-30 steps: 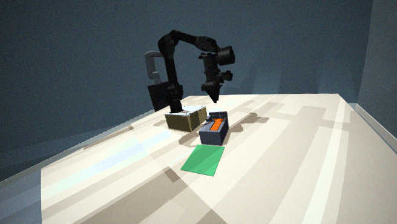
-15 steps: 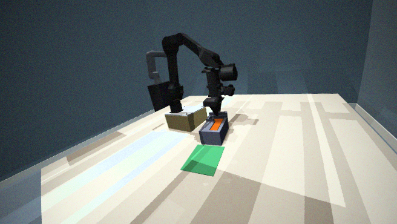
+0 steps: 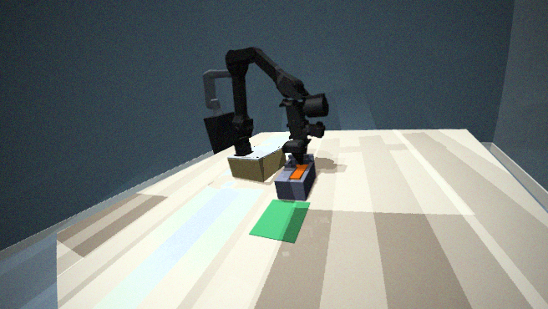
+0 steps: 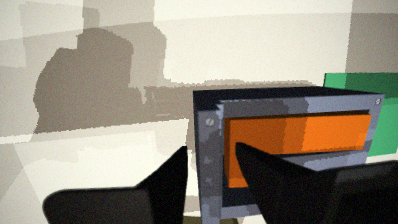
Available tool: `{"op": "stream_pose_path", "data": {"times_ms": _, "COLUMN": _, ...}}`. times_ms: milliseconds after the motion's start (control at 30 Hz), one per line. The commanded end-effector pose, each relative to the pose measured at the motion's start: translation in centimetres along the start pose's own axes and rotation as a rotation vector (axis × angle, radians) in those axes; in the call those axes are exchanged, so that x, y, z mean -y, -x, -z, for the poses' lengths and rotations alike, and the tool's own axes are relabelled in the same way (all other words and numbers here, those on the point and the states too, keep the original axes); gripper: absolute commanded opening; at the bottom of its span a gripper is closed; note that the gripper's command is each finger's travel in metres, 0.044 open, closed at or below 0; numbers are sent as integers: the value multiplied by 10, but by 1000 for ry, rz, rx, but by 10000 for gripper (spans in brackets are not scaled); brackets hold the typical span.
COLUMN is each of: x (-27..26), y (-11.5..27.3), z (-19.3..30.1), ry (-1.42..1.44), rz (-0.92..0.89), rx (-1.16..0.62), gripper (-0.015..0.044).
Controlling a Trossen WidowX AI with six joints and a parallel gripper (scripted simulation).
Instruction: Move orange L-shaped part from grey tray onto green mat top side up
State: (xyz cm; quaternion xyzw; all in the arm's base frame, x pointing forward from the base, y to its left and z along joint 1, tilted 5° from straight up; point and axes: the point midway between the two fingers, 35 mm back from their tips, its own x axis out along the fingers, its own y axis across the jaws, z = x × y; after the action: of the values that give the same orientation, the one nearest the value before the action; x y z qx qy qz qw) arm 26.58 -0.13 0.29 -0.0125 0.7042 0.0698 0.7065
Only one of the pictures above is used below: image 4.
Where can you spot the orange l-shaped part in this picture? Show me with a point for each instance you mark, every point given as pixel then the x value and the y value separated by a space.
pixel 292 134

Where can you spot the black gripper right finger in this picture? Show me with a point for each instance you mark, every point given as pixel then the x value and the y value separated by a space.
pixel 287 193

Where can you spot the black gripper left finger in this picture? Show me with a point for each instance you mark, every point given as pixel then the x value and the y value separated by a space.
pixel 157 199

